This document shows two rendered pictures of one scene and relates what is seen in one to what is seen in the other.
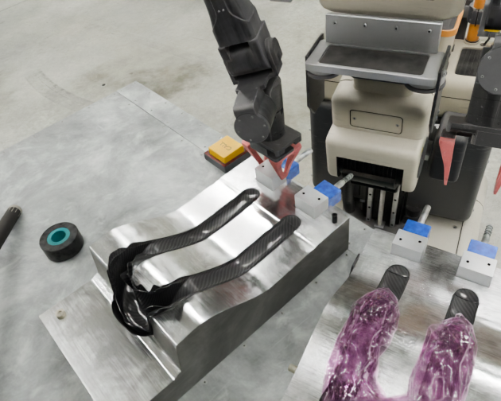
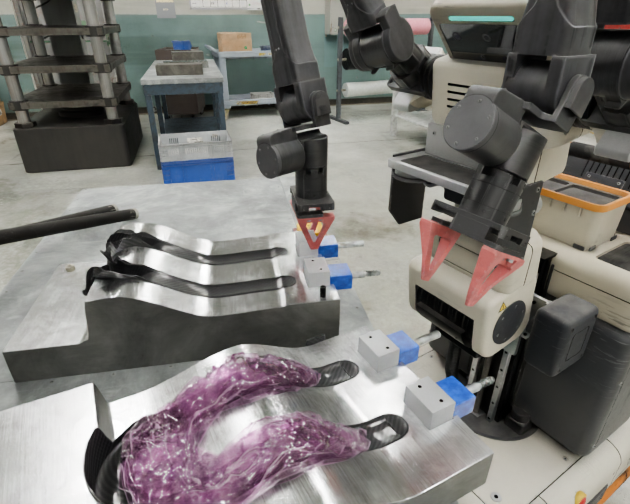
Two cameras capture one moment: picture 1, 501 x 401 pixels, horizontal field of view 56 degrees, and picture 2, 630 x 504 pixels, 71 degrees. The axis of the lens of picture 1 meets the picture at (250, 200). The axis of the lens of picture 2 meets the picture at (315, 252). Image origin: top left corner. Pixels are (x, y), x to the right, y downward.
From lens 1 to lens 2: 0.44 m
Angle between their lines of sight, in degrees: 26
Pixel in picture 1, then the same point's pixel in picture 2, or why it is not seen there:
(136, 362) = (72, 319)
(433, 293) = (362, 402)
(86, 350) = (55, 296)
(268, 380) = not seen: hidden behind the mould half
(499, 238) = not seen: outside the picture
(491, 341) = (368, 472)
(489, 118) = (474, 201)
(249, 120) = (265, 151)
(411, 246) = (374, 347)
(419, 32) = not seen: hidden behind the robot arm
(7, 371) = (15, 297)
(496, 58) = (465, 107)
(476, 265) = (426, 394)
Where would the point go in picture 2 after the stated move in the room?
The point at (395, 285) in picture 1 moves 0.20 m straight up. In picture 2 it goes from (334, 378) to (338, 249)
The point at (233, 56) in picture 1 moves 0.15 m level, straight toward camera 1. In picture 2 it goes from (284, 99) to (232, 115)
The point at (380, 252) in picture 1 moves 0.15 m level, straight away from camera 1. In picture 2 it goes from (348, 345) to (410, 306)
